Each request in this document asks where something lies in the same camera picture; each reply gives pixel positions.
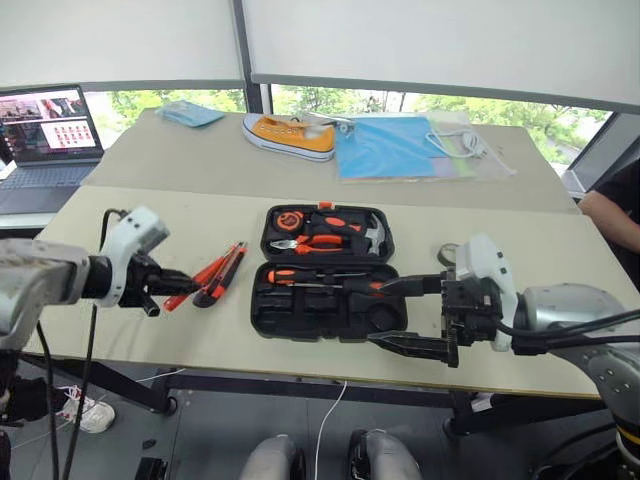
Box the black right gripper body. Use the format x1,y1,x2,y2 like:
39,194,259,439
439,268,505,348

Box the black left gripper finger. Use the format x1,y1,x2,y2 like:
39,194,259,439
148,282,202,297
149,269,199,285

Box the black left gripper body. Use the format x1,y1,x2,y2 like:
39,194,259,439
118,251,166,319

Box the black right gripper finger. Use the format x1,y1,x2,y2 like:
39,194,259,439
366,330,461,369
381,273,446,298

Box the black plastic tool case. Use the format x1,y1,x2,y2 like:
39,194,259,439
249,201,410,343

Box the thin orange screwdriver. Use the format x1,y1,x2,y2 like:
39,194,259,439
162,290,201,313
191,243,242,286

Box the dark tape roll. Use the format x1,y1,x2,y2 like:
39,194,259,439
436,242,462,267

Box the black orange utility knife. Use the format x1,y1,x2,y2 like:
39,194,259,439
191,241,249,309

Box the black orange slim screwdriver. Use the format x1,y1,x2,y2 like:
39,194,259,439
293,279,387,297

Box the orange black large screwdriver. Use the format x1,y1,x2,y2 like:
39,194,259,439
266,268,366,287

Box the grey rounded robot leg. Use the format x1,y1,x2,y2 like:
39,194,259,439
348,428,424,480
238,433,307,480

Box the blue clear document folder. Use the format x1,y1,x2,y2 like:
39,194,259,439
333,112,517,184

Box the white shoe on floor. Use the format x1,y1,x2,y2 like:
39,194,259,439
58,383,117,435

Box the open grey laptop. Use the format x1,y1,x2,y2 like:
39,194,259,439
0,84,107,216

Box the person in black shirt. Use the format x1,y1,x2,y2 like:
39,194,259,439
578,158,640,292

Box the black box on floor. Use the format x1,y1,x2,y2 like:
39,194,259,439
133,456,169,480

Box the yellow canvas sneaker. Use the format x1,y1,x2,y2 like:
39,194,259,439
241,113,337,163

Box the white roller blind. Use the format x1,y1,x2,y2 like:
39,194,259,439
0,0,246,92
241,0,640,115

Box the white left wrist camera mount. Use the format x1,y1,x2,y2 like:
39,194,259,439
95,205,171,308

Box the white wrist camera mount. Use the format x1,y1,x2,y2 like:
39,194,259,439
95,205,171,308
453,232,522,352

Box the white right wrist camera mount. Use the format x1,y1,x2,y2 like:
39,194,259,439
453,232,522,352

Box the black handled claw hammer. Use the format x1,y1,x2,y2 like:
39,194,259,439
344,211,387,258

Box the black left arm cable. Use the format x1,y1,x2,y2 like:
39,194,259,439
35,207,129,480

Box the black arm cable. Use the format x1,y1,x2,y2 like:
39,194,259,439
494,308,640,357
35,207,129,480

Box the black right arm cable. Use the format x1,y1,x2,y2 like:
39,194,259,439
494,308,640,357

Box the orange handled pliers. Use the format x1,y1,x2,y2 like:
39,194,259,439
269,233,347,256

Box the black table frame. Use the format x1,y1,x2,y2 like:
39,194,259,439
19,353,609,437

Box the white floor cable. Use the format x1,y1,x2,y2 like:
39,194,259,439
313,379,349,480

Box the white coiled cable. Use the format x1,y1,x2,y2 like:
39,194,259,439
423,126,482,159

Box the dark window frame post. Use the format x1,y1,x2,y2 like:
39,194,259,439
231,0,274,115

